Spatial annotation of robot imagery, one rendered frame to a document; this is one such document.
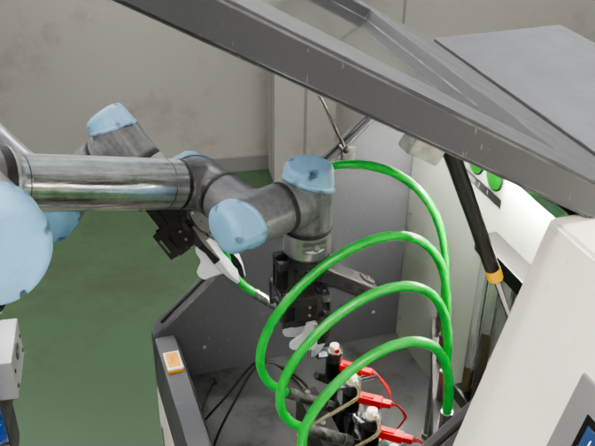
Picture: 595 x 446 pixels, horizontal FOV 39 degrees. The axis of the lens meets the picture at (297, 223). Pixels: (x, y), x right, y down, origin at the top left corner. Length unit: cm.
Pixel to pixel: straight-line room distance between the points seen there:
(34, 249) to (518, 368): 55
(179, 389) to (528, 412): 77
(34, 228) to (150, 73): 315
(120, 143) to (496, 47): 70
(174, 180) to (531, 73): 65
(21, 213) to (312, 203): 45
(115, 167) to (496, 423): 59
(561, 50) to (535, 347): 77
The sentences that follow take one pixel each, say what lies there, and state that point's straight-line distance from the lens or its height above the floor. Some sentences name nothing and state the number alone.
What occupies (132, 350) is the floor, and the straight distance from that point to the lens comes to 316.
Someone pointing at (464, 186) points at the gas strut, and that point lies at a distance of 89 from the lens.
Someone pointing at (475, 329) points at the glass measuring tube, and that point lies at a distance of 149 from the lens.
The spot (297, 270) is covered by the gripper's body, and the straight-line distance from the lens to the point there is 128.
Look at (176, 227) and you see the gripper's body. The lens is 140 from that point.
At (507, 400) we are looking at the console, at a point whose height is 134.
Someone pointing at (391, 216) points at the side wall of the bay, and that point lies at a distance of 171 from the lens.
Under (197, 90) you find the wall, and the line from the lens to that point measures 408.
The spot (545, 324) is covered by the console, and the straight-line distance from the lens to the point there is 96.
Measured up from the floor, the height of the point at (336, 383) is 127.
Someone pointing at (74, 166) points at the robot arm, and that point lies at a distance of 111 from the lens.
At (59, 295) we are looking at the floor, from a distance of 349.
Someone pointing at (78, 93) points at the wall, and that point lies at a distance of 407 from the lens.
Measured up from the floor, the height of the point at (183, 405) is 95.
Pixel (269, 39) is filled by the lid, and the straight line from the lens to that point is 70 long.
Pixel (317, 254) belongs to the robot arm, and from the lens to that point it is 124.
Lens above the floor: 202
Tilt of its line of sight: 32 degrees down
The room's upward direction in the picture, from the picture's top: 1 degrees clockwise
